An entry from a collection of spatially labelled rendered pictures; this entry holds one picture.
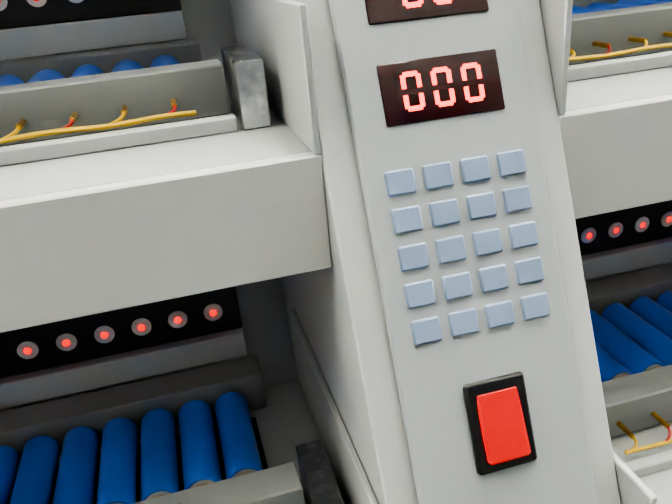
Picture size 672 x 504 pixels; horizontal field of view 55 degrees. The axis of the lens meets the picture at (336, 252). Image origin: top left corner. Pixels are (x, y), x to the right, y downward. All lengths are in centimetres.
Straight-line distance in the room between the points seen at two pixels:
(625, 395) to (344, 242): 19
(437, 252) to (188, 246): 9
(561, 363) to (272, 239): 12
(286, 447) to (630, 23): 28
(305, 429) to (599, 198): 20
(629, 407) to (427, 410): 15
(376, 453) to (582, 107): 16
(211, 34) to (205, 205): 23
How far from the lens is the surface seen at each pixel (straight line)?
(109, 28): 41
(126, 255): 24
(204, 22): 45
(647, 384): 38
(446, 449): 25
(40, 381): 40
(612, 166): 29
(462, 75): 25
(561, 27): 26
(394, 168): 23
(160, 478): 34
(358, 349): 24
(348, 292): 23
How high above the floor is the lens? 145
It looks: 3 degrees down
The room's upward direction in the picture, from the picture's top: 10 degrees counter-clockwise
